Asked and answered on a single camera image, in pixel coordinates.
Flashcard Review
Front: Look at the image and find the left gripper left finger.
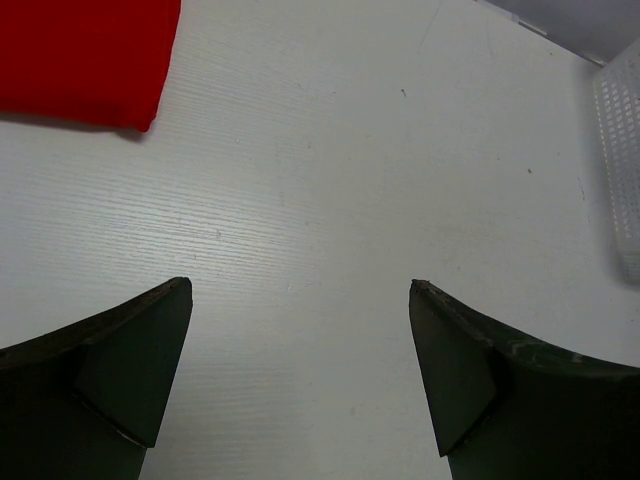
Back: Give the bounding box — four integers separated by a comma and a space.
1, 277, 193, 479

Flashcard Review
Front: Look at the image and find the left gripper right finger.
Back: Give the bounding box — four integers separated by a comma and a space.
409, 280, 639, 479

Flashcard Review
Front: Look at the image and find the white plastic basket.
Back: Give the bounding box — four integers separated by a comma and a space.
593, 42, 639, 284

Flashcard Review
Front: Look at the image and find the folded red t shirt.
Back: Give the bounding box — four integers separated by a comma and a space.
1, 1, 181, 133

